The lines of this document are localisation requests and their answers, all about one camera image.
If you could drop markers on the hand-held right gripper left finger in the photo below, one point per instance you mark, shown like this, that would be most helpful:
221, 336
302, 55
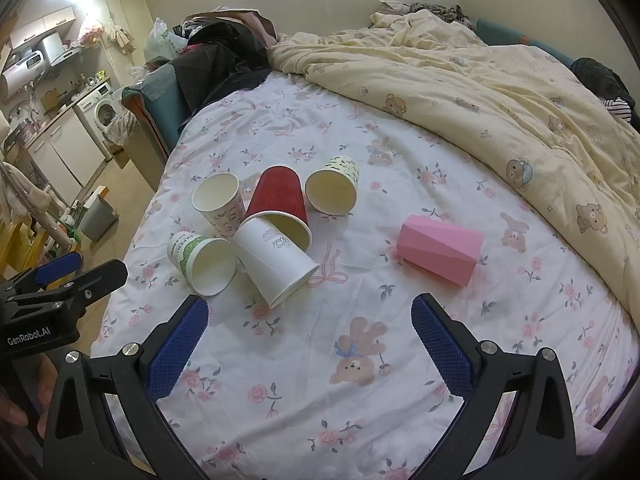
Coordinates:
180, 345

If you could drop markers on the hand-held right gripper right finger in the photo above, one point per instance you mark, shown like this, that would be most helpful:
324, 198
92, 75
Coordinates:
442, 345

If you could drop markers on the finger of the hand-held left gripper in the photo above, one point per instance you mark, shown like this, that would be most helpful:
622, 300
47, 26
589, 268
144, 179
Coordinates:
97, 280
59, 267

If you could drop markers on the white cup with green label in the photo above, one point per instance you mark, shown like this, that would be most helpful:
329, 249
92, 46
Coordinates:
187, 255

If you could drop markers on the pink faceted cup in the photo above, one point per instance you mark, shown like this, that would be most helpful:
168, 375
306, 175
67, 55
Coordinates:
440, 250

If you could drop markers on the tall plain white paper cup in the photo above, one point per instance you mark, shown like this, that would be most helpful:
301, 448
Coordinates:
270, 270

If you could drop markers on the white cup with small prints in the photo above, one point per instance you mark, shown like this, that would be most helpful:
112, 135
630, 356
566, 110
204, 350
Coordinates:
220, 210

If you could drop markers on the red ribbed paper cup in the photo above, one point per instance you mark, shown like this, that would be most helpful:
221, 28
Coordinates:
277, 195

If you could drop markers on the green dotted paper cup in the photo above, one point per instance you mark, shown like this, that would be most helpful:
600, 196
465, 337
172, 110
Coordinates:
332, 192

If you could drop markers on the person's left hand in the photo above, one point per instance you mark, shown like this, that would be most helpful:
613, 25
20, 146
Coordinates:
47, 382

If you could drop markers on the yellow chair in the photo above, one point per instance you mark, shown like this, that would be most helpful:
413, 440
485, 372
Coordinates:
20, 250

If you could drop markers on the grey trash bin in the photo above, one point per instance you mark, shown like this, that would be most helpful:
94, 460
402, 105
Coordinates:
97, 217

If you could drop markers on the pale hanging towel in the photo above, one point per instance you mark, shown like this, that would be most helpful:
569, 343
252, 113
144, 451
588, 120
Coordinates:
25, 187

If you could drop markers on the white kitchen base cabinet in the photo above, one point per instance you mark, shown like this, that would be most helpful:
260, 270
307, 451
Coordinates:
65, 155

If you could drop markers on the white floral bed sheet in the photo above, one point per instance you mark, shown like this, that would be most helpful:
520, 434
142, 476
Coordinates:
300, 360

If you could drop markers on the cardboard box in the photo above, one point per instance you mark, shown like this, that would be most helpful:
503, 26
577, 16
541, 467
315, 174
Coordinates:
120, 156

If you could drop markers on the patterned laundry bag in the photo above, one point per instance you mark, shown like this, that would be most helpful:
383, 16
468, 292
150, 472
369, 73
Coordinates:
119, 127

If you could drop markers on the white washing machine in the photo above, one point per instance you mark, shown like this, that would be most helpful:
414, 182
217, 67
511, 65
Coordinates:
102, 110

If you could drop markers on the white water heater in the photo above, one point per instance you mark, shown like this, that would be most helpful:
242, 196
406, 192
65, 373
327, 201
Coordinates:
22, 77

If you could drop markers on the silver range hood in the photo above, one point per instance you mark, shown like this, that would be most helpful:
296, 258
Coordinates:
55, 50

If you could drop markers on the white plastic bag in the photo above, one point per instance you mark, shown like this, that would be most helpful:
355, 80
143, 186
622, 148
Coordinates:
160, 42

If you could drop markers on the black clothes pile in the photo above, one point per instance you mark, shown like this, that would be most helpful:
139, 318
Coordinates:
220, 60

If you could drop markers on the yellow bear print duvet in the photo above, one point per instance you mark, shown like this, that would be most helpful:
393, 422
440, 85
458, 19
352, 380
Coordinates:
475, 85

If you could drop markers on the striped cloth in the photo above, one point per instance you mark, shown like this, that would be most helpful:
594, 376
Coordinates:
619, 107

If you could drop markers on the teal headboard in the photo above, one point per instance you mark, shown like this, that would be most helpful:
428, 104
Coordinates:
505, 35

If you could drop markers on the dark floral cloth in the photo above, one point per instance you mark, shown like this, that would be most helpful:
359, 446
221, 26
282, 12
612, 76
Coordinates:
440, 12

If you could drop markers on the teal bed frame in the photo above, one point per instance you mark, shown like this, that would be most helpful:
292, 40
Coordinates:
155, 105

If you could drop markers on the white wall cabinets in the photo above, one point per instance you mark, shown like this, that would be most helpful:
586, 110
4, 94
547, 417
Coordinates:
42, 22

